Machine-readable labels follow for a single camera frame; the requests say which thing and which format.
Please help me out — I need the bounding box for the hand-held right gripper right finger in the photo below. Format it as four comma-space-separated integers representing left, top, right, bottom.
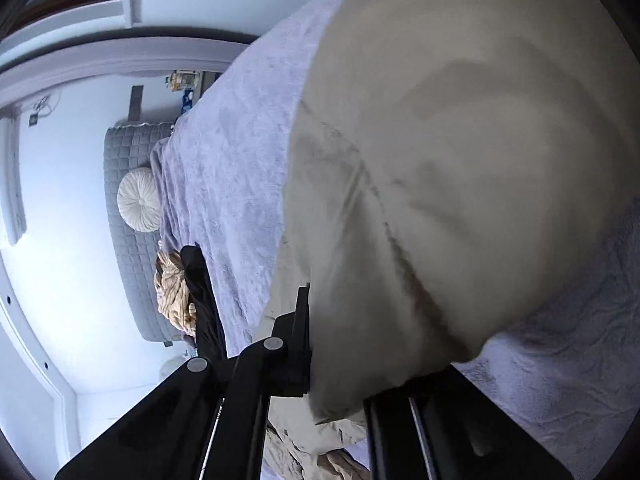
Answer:
363, 365, 577, 480

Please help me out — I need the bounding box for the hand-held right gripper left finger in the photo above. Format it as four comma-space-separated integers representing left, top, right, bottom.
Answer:
54, 284, 314, 480

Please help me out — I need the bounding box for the beige padded jacket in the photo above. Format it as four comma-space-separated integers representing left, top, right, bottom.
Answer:
254, 0, 635, 480

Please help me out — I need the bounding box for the black garment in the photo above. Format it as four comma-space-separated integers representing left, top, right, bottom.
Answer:
180, 245, 227, 361

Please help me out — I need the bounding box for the tan striped garment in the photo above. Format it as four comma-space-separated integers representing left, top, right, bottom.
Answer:
155, 250, 199, 337

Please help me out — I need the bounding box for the cream round pillow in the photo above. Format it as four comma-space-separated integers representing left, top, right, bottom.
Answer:
117, 167, 164, 234

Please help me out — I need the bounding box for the lavender bed blanket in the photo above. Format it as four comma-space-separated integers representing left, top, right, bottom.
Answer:
150, 0, 640, 480

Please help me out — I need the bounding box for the grey quilted headboard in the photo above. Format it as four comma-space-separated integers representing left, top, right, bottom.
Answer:
103, 122, 177, 347

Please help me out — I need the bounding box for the yellowish bedside container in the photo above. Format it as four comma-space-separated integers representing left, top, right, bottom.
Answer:
167, 70, 201, 112

